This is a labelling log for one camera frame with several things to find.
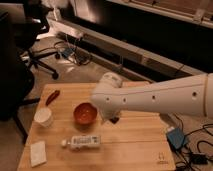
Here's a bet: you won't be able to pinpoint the blue device on floor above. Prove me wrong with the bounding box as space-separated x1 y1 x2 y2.
61 48 74 58

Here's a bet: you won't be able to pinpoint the red elongated object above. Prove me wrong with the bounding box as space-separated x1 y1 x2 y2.
45 90 60 106

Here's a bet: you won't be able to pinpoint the white plastic bottle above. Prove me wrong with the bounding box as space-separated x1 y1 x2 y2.
61 135 101 149

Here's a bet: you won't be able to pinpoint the black rectangular block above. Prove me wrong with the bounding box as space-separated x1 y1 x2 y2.
110 117 120 124

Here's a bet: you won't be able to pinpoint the orange bowl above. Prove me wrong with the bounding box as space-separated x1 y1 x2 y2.
73 103 97 125

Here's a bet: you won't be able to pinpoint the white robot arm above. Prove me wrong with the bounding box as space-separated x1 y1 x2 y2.
91 72 213 122

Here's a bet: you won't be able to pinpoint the black cables on floor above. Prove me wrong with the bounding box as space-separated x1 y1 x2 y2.
173 114 213 171

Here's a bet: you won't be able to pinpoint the white sponge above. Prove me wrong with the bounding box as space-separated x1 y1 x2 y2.
30 141 47 167

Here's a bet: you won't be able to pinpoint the blue box on floor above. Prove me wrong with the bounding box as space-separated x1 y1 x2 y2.
166 128 189 150

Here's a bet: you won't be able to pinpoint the white cup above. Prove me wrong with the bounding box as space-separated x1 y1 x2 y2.
34 107 53 127

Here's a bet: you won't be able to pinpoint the black office chair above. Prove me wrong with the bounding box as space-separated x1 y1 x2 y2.
0 0 60 81

